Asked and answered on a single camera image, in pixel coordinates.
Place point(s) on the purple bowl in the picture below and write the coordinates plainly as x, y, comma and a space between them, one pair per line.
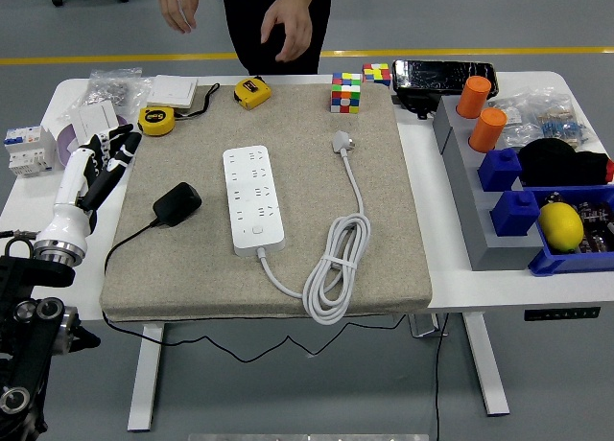
66, 144

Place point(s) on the black device in plastic wrap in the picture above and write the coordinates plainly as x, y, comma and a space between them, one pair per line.
441, 76

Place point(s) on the clear bag of metal screws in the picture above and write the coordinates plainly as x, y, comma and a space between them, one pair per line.
112, 88

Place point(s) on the white switch panel box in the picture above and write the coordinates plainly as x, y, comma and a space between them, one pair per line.
93, 120

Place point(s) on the blue plastic block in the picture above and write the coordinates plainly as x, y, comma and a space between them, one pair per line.
513, 215
499, 172

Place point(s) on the blue plastic bin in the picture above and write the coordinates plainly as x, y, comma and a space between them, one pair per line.
551, 263

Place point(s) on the grey under-table bracket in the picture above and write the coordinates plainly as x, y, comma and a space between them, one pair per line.
424, 326

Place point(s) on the yellow lemon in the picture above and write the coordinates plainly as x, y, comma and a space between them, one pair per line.
560, 227

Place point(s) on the grey-brown mat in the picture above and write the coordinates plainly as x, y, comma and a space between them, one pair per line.
374, 220

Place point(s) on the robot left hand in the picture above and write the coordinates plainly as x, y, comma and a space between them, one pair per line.
72, 182

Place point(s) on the orange plastic cylinder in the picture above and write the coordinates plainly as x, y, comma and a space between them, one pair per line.
487, 132
474, 98

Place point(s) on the grey stepped block base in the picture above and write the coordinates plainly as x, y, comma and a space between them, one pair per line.
472, 211

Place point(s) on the white table leg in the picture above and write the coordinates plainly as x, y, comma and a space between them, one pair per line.
484, 364
146, 378

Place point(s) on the small colourful puzzle cube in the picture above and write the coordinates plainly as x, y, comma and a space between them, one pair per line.
376, 74

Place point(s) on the small black speckled object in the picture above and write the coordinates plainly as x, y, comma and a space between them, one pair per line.
552, 198

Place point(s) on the red object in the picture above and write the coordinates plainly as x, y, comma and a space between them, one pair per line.
610, 171

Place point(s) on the person's left hand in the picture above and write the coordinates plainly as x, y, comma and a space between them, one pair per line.
295, 21

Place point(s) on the dark capacitors pack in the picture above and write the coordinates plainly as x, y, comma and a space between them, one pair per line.
597, 225

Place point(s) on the black cloth bundle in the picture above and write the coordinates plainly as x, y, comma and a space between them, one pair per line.
556, 163

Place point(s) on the black table control panel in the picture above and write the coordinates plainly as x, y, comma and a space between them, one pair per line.
561, 314

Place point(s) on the clear bag of small parts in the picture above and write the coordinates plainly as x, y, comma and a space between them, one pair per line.
515, 120

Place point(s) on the white circuit breaker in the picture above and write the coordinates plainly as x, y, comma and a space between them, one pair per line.
29, 151

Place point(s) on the clear bag of blue parts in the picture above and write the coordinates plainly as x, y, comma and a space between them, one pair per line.
561, 122

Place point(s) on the white power strip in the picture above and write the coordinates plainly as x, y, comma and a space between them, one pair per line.
254, 206

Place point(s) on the black plug adapter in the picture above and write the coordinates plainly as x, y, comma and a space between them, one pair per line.
177, 203

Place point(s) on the person's right hand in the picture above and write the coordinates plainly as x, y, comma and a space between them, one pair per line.
180, 2

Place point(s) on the large colourful puzzle cube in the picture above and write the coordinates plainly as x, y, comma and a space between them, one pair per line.
345, 96

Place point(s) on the flat white switch panel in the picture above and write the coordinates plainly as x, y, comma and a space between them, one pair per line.
172, 91

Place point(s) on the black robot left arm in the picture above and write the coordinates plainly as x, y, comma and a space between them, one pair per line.
19, 278

